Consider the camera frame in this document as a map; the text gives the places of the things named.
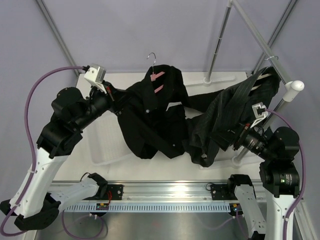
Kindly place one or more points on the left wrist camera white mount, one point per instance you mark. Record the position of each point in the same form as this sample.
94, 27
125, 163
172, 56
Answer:
94, 75

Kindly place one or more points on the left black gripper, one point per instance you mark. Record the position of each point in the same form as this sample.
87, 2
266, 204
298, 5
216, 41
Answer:
118, 97

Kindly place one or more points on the metal clothes rack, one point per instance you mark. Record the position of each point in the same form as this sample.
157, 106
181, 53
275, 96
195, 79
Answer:
274, 60

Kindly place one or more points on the clear plastic basket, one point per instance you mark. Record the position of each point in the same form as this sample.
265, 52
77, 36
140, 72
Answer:
106, 142

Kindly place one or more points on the black shirt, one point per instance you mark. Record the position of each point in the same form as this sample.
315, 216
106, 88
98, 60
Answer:
157, 121

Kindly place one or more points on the wooden hanger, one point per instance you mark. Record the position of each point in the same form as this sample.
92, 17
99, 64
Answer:
266, 76

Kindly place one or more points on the dark striped shirt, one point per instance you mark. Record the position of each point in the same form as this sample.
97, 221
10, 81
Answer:
222, 110

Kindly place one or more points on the aluminium rail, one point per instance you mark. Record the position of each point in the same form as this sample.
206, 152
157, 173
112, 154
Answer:
165, 192

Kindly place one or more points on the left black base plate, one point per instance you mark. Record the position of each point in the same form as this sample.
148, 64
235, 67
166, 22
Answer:
114, 192

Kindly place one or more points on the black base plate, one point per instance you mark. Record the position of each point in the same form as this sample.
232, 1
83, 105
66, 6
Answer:
220, 192
114, 192

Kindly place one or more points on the white slotted cable duct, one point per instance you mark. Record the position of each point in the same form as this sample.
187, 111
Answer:
166, 207

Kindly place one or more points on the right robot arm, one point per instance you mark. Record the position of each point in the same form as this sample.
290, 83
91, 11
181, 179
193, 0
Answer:
278, 175

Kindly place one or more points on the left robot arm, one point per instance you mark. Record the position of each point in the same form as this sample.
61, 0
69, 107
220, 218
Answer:
33, 206

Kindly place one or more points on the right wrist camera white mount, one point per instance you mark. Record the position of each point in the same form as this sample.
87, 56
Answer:
260, 113

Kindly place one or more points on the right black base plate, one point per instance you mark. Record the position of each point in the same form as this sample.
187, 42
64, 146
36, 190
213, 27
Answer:
220, 192

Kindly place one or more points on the pink hanger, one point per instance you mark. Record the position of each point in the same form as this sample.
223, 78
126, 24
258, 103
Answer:
154, 76

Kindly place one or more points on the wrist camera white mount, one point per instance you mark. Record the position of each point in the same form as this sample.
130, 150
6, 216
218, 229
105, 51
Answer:
260, 113
94, 75

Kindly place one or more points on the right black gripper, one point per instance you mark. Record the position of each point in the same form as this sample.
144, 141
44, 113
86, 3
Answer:
242, 136

